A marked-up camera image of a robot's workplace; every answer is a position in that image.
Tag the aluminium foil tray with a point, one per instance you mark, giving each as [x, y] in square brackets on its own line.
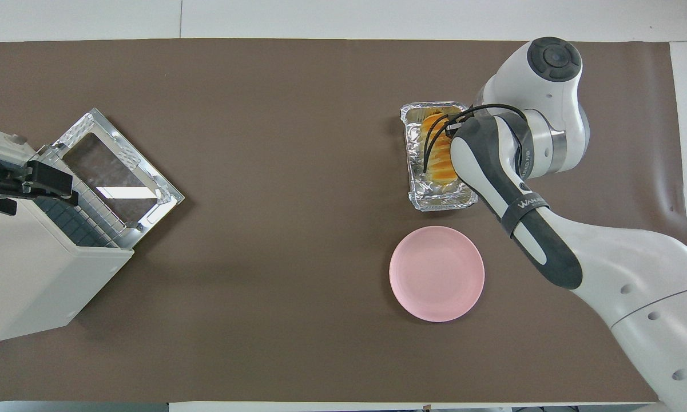
[417, 189]

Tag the glass oven door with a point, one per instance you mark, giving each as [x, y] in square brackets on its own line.
[114, 171]

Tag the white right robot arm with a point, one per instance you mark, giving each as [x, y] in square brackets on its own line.
[606, 257]

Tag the golden braided bread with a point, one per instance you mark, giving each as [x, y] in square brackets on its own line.
[440, 171]

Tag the pink round plate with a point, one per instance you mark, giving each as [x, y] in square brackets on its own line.
[436, 273]

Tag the white toaster oven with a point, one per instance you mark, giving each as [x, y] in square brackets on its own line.
[28, 274]

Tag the brown paper table mat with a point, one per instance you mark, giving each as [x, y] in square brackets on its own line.
[274, 229]

